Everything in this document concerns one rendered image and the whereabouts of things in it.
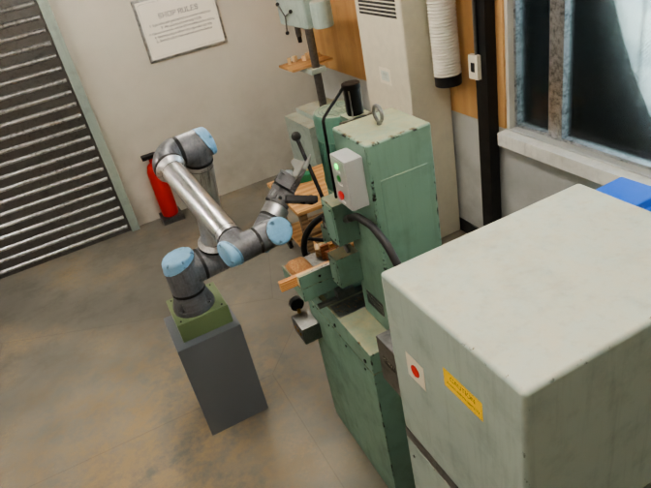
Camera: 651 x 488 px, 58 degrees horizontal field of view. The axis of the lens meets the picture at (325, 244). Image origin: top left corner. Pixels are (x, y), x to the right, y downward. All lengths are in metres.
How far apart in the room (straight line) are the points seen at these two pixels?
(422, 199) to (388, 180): 0.15
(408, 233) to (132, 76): 3.46
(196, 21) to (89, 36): 0.80
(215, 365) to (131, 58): 2.84
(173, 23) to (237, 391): 3.03
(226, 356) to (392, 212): 1.30
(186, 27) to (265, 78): 0.78
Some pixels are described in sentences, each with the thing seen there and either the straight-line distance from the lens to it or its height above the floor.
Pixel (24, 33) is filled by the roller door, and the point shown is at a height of 1.68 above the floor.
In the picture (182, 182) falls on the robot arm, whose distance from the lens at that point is 2.08.
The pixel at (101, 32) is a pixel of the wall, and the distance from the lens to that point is 4.86.
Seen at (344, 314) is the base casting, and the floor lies 0.80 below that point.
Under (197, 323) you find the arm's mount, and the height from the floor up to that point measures 0.62.
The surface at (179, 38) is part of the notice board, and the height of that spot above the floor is 1.38.
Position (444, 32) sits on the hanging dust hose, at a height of 1.38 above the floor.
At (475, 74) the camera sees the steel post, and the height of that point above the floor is 1.17.
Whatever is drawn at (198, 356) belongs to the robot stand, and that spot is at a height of 0.48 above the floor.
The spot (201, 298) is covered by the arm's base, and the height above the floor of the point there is 0.71.
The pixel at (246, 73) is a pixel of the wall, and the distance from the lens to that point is 5.14.
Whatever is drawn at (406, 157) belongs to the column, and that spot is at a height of 1.44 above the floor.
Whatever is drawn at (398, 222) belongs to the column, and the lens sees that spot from 1.79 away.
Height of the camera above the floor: 2.14
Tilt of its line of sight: 31 degrees down
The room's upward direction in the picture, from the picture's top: 12 degrees counter-clockwise
